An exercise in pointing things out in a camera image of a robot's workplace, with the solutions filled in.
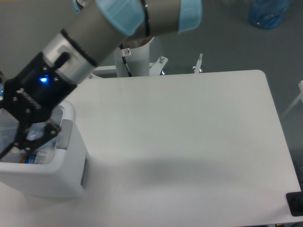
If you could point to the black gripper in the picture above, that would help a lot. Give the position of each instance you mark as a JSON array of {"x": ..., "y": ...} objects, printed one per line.
[{"x": 39, "y": 87}]

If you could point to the clear crushed plastic bottle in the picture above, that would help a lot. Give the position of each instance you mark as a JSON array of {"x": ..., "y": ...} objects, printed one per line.
[{"x": 8, "y": 127}]

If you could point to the clear plastic wrapper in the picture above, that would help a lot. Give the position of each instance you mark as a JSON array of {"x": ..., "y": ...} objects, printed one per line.
[{"x": 44, "y": 156}]

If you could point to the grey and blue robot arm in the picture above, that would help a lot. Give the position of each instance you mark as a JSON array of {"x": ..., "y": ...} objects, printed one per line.
[{"x": 76, "y": 51}]

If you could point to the white plastic trash can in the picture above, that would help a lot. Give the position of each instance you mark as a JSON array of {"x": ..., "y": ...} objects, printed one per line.
[{"x": 65, "y": 176}]

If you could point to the colourful snack wrapper in bin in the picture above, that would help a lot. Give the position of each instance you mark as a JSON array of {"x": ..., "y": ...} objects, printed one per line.
[{"x": 28, "y": 159}]

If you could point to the blue bottle at left edge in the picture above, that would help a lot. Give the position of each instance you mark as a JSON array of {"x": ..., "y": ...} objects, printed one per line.
[{"x": 1, "y": 89}]

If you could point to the black device at table corner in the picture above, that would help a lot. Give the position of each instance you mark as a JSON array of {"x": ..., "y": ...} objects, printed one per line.
[{"x": 295, "y": 203}]

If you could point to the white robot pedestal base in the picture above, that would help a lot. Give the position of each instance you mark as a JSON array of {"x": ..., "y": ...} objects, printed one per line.
[{"x": 132, "y": 59}]

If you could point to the white frame at right edge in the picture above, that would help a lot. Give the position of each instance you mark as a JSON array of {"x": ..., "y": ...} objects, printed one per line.
[{"x": 298, "y": 99}]

